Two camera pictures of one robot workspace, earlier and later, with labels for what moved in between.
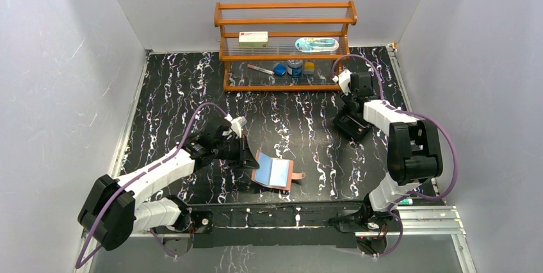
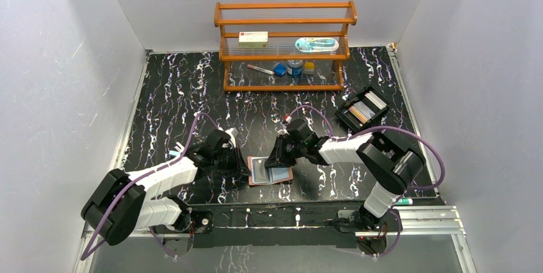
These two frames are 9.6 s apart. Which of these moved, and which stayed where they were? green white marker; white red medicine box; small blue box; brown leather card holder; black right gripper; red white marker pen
Moved: black right gripper; brown leather card holder
Stayed: red white marker pen; white red medicine box; green white marker; small blue box
